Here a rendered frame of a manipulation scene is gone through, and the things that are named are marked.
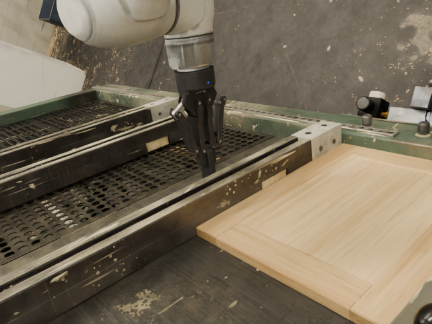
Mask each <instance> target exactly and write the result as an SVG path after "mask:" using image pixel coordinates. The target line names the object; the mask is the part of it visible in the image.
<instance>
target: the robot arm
mask: <svg viewBox="0 0 432 324"><path fill-rule="evenodd" d="M57 10H58V14H59V17H60V20H61V21H62V24H63V25H64V27H65V28H66V30H67V31H68V32H69V33H70V34H72V36H74V37H76V38H77V39H79V40H81V41H83V42H84V43H85V44H87V45H90V46H95V47H100V48H119V47H124V46H132V45H135V44H141V43H144V42H147V41H151V40H152V39H155V38H156V37H159V36H162V35H164V38H165V45H166V51H167V55H168V63H169V66H170V68H172V69H176V70H175V71H174V75H175V82H176V86H177V90H178V91H179V99H178V102H179V105H178V106H177V107H176V109H175V110H171V111H170V115H171V117H173V119H174V120H175V122H176V123H177V126H178V129H179V132H180V133H181V136H182V139H183V141H184V144H185V146H186V149H187V151H188V152H191V153H194V154H197V161H198V165H199V167H201V172H202V178H205V177H208V176H210V175H212V174H214V173H216V170H215V163H216V156H215V150H218V148H219V147H217V145H218V144H221V143H222V128H223V117H224V106H225V103H226V100H227V98H226V96H221V95H219V94H217V92H216V90H215V88H214V85H215V73H214V67H213V65H211V64H214V63H215V62H216V60H217V58H216V52H215V42H214V34H213V19H214V15H215V11H214V0H57ZM185 111H186V112H187V113H188V119H189V120H190V125H191V128H190V125H189V123H188V120H187V119H186V117H185V116H186V113H185Z"/></svg>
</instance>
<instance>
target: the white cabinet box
mask: <svg viewBox="0 0 432 324"><path fill-rule="evenodd" d="M85 77H86V72H85V71H82V70H81V69H78V68H77V67H75V66H72V65H71V64H68V63H67V62H63V61H61V60H57V59H55V58H52V57H49V56H46V55H43V54H40V53H37V52H34V51H31V50H28V49H25V48H22V47H20V46H16V45H14V44H10V43H8V42H5V41H2V40H0V105H4V106H7V107H13V108H18V107H22V106H25V105H30V104H34V103H37V102H42V101H45V100H49V99H52V98H57V97H60V96H64V95H69V94H72V93H76V92H79V91H81V90H82V86H83V84H84V80H85Z"/></svg>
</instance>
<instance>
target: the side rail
mask: <svg viewBox="0 0 432 324"><path fill-rule="evenodd" d="M93 100H97V96H96V90H94V89H87V90H84V91H79V92H76V93H72V94H67V95H64V96H60V97H57V98H52V99H49V100H45V101H42V102H37V103H33V104H30V105H25V106H22V107H18V108H15V109H10V110H7V111H3V112H0V127H2V126H4V125H8V124H11V123H15V122H19V121H23V120H27V119H29V118H33V117H36V116H40V115H43V114H48V113H52V112H54V111H59V110H61V109H65V108H68V107H72V106H75V105H79V104H84V103H86V102H90V101H93Z"/></svg>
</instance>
